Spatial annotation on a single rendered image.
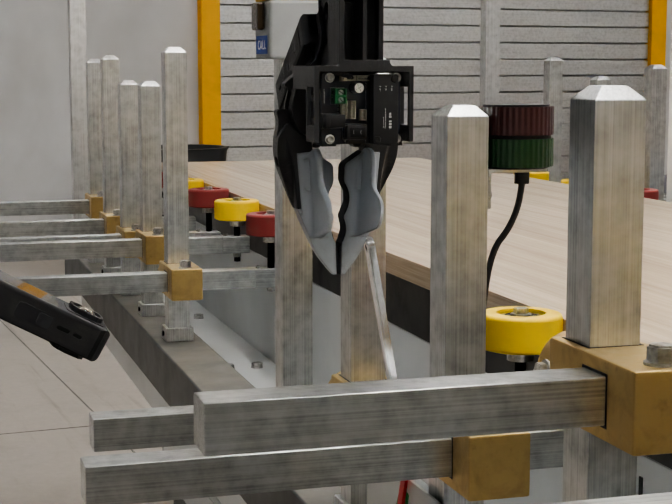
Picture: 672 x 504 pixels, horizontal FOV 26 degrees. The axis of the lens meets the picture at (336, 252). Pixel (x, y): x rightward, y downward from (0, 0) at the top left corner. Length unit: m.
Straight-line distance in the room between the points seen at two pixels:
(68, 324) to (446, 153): 0.32
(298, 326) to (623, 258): 0.78
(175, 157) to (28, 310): 1.34
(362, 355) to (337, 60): 0.47
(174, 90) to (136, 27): 6.53
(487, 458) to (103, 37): 7.81
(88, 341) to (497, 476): 0.32
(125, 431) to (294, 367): 0.38
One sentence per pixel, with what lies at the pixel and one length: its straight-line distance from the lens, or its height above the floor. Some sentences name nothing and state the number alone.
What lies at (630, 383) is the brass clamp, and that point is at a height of 0.96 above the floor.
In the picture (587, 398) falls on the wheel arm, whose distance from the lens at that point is 0.88.
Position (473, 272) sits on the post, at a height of 0.98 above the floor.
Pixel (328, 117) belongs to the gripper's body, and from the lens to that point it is 0.99.
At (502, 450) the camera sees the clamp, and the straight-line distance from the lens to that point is 1.10.
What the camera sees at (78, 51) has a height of 1.18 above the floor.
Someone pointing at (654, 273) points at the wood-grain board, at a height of 0.90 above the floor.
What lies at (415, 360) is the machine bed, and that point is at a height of 0.77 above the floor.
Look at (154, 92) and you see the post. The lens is 2.59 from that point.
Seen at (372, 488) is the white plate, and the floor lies 0.77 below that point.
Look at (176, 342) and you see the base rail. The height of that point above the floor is 0.70.
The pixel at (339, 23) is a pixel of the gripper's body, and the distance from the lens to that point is 0.99.
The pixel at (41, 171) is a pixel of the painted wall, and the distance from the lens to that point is 8.76.
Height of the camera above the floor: 1.14
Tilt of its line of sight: 7 degrees down
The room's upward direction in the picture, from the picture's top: straight up
